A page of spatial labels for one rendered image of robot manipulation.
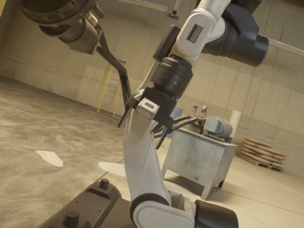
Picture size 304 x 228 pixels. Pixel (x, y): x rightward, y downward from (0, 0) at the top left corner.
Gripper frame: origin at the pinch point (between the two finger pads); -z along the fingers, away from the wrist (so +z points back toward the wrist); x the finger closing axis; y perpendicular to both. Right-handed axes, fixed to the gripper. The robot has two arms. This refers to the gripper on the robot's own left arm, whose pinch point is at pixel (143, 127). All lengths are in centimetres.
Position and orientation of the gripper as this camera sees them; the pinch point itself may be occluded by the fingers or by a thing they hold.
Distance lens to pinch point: 54.8
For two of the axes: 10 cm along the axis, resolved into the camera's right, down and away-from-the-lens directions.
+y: -0.7, 0.1, -10.0
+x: -8.7, -4.9, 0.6
